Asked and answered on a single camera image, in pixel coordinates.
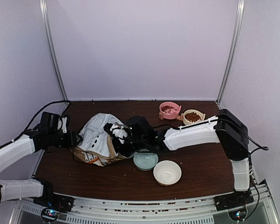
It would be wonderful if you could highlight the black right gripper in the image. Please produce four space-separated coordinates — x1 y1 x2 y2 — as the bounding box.
107 131 147 159

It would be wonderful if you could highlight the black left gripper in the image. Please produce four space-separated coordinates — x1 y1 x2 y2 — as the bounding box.
48 130 83 148

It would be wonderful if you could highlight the dog food bag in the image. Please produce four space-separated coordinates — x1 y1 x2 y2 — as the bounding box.
70 113 135 167

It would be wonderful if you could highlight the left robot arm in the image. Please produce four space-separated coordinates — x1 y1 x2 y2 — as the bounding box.
0 112 83 207

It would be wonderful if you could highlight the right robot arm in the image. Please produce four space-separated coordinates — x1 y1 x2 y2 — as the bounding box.
110 109 250 206

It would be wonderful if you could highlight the pink pet bowl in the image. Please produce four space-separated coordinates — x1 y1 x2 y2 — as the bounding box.
159 102 182 120

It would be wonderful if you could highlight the cream pet bowl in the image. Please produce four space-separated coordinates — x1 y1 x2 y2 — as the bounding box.
182 109 205 125

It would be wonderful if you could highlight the teal ceramic bowl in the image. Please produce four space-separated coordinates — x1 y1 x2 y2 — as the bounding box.
133 151 159 171

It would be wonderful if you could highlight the white ceramic bowl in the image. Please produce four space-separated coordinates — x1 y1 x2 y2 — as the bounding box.
153 160 182 186

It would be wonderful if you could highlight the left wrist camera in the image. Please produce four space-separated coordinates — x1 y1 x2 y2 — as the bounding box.
57 116 69 133

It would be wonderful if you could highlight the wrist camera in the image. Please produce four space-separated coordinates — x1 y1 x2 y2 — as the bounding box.
57 116 69 133
103 122 128 144

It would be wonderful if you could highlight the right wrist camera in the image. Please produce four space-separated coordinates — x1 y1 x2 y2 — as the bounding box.
103 122 128 144

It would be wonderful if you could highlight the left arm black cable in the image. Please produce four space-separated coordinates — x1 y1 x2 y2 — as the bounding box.
10 100 72 143

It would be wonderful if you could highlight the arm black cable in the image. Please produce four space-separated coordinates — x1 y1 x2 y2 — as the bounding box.
10 100 72 143
219 118 269 210

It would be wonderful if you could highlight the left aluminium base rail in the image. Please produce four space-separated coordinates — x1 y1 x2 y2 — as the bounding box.
32 150 45 176

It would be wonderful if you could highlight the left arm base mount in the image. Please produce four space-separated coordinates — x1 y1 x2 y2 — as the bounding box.
33 178 74 224

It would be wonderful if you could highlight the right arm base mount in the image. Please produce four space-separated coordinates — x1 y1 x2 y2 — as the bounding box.
213 190 254 222

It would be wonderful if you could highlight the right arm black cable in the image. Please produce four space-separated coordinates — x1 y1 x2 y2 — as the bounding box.
219 118 269 210

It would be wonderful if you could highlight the left aluminium corner post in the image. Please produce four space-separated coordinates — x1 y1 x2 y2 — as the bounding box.
39 0 68 100

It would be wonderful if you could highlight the aluminium corner post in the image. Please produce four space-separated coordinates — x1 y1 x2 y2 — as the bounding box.
216 0 245 109
39 0 68 100

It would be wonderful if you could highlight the front aluminium frame rail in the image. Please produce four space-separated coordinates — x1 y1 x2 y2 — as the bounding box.
14 179 278 224

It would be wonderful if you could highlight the right aluminium corner post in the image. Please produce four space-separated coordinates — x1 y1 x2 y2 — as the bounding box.
216 0 245 109

